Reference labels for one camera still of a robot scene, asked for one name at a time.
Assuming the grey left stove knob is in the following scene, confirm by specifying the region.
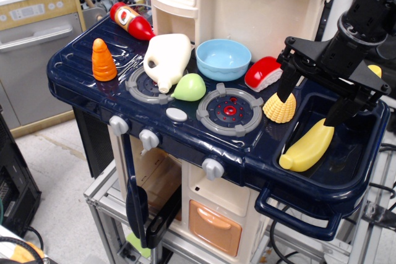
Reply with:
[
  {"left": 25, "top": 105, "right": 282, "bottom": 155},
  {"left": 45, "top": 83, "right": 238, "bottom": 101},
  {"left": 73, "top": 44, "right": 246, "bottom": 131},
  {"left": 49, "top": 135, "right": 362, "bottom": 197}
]
[{"left": 109, "top": 116, "right": 129, "bottom": 136}]

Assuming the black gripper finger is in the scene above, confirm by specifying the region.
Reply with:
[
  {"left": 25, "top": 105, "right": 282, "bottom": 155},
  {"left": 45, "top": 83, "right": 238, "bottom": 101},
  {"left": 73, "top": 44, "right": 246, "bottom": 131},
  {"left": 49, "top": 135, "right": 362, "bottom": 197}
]
[
  {"left": 277, "top": 62, "right": 300, "bottom": 103},
  {"left": 324, "top": 97, "right": 356, "bottom": 127}
]

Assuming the navy toy kitchen countertop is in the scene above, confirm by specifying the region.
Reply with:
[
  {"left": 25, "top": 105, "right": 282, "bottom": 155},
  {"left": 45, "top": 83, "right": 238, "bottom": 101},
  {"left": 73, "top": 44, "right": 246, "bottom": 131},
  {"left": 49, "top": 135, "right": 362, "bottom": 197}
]
[{"left": 47, "top": 18, "right": 390, "bottom": 241}]

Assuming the grey left stove burner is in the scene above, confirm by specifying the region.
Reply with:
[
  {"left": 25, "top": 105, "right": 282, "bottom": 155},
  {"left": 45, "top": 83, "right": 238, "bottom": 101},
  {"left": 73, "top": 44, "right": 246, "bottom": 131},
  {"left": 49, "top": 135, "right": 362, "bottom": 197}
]
[{"left": 126, "top": 67, "right": 174, "bottom": 105}]

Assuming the wooden toy dishwasher cabinet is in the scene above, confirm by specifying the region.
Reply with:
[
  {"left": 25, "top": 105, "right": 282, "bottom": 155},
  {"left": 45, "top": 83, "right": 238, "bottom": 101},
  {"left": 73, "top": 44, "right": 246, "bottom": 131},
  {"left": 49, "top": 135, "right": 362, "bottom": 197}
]
[{"left": 0, "top": 0, "right": 108, "bottom": 138}]

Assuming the orange toy drawer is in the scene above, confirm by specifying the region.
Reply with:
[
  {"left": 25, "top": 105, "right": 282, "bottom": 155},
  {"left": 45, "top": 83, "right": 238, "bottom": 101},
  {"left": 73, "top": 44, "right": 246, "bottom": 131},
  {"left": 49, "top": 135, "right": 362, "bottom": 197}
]
[{"left": 189, "top": 200, "right": 242, "bottom": 257}]

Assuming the yellow toy corn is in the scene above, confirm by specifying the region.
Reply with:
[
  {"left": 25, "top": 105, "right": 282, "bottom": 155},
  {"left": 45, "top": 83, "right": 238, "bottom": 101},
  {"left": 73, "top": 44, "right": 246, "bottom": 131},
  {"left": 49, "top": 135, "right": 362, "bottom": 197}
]
[{"left": 262, "top": 93, "right": 296, "bottom": 124}]

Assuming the grey middle stove knob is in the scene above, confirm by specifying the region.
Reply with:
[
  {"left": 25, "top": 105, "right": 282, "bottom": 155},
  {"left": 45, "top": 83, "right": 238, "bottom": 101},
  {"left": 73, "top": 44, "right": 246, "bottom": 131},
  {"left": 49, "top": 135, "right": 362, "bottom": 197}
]
[{"left": 139, "top": 129, "right": 160, "bottom": 151}]

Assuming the cream toy milk jug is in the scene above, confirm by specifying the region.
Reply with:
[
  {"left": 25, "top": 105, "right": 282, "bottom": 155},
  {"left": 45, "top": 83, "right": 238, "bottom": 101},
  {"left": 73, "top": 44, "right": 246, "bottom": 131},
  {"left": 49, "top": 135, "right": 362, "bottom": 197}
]
[{"left": 143, "top": 33, "right": 192, "bottom": 93}]

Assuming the red toy ketchup bottle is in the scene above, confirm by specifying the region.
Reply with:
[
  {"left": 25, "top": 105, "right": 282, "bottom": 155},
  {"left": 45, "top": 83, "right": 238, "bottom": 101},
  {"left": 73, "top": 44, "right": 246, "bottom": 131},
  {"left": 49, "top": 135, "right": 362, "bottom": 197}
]
[{"left": 110, "top": 2, "right": 155, "bottom": 41}]

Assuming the black computer case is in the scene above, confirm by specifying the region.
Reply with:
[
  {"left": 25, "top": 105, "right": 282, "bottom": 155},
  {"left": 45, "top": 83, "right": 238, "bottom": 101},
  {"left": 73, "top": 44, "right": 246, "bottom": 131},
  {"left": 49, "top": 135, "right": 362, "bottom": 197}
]
[{"left": 1, "top": 118, "right": 41, "bottom": 237}]

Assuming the yellow toy piece behind arm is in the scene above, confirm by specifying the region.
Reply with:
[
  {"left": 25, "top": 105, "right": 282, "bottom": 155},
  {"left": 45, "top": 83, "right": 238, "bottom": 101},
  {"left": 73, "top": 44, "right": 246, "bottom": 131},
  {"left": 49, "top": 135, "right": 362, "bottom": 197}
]
[{"left": 368, "top": 64, "right": 382, "bottom": 79}]

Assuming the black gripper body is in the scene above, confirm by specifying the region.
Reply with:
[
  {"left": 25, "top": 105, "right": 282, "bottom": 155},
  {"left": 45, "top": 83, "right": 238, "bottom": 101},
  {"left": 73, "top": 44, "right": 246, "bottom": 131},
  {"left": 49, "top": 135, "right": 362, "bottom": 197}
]
[{"left": 277, "top": 36, "right": 390, "bottom": 110}]

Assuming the grey right stove knob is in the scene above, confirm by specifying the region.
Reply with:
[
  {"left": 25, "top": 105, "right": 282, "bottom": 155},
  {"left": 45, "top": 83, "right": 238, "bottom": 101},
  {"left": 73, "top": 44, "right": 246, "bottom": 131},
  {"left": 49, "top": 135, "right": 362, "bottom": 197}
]
[{"left": 202, "top": 158, "right": 225, "bottom": 181}]

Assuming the green toy pear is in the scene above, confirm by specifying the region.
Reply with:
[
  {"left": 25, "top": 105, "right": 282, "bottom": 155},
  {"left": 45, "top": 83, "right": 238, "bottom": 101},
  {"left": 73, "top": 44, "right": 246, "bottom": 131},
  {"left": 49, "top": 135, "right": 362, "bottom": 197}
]
[{"left": 171, "top": 73, "right": 207, "bottom": 101}]

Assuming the black oven door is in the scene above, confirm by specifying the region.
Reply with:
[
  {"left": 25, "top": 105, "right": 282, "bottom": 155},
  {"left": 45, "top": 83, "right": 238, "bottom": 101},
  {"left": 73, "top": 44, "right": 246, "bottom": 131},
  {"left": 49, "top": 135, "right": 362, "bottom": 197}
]
[{"left": 144, "top": 185, "right": 182, "bottom": 249}]

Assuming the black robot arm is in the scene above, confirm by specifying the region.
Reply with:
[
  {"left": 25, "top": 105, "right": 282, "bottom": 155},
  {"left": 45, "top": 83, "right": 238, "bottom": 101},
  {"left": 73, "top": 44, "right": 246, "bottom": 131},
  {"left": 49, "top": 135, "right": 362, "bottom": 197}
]
[{"left": 277, "top": 0, "right": 395, "bottom": 126}]

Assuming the grey stove burner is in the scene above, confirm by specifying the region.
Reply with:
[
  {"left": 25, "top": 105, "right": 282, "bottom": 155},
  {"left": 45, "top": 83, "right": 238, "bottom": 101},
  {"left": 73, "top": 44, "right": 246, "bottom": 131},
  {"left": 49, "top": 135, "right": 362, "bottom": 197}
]
[
  {"left": 196, "top": 83, "right": 264, "bottom": 137},
  {"left": 126, "top": 67, "right": 174, "bottom": 105}
]

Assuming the light blue plastic bowl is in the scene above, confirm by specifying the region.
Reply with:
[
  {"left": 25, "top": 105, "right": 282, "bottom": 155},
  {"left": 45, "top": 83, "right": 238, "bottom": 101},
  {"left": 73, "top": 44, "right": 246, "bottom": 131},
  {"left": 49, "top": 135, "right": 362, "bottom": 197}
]
[{"left": 196, "top": 39, "right": 252, "bottom": 82}]

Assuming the grey oval button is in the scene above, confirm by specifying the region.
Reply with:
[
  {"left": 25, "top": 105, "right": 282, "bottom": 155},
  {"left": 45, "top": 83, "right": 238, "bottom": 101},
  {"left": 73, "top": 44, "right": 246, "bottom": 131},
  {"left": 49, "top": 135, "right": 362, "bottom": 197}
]
[{"left": 166, "top": 108, "right": 188, "bottom": 122}]

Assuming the grey stove knob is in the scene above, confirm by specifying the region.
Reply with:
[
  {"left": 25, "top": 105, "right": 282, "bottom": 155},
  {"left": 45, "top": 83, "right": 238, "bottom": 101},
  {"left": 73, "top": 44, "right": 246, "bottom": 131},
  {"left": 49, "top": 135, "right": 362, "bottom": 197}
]
[
  {"left": 109, "top": 116, "right": 129, "bottom": 136},
  {"left": 139, "top": 129, "right": 160, "bottom": 151},
  {"left": 202, "top": 158, "right": 225, "bottom": 181}
]

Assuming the orange toy carrot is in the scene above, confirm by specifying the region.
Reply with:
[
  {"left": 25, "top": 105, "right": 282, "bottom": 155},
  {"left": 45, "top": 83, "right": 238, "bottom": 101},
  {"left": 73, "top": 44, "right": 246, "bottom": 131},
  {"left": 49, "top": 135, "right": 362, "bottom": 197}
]
[{"left": 92, "top": 38, "right": 118, "bottom": 82}]

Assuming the aluminium frame stand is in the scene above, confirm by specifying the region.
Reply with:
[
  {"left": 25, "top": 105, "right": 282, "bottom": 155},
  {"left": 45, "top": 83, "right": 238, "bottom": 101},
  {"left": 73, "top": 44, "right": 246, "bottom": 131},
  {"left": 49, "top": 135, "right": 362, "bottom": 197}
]
[{"left": 85, "top": 140, "right": 395, "bottom": 263}]

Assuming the grey right stove burner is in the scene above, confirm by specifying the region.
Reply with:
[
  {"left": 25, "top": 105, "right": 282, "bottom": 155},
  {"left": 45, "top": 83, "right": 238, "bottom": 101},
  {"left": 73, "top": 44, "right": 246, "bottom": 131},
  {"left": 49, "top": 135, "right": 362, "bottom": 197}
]
[{"left": 196, "top": 83, "right": 264, "bottom": 137}]

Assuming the cream toy kitchen back panel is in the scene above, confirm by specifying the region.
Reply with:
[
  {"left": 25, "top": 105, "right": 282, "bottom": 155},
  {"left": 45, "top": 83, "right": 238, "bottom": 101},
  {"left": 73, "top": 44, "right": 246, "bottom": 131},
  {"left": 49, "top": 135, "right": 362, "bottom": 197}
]
[{"left": 151, "top": 0, "right": 330, "bottom": 61}]

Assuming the red white toy sushi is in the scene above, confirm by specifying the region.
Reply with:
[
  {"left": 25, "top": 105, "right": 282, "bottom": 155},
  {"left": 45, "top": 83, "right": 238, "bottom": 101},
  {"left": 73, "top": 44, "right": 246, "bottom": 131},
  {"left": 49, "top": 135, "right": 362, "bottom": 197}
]
[{"left": 244, "top": 56, "right": 283, "bottom": 92}]

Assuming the yellow toy banana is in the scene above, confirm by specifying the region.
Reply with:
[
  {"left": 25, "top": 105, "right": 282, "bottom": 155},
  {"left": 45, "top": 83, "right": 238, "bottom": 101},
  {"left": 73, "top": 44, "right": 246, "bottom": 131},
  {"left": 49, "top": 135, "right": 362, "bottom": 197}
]
[{"left": 279, "top": 118, "right": 335, "bottom": 172}]

